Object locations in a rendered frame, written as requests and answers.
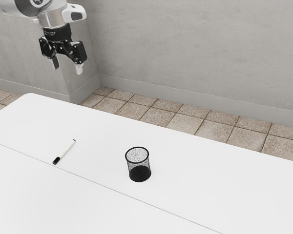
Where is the black mesh pen holder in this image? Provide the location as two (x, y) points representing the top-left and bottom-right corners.
(125, 146), (152, 183)

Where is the white marker pen black cap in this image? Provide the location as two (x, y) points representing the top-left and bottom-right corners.
(52, 138), (77, 165)

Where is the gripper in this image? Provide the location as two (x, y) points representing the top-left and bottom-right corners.
(38, 23), (88, 75)

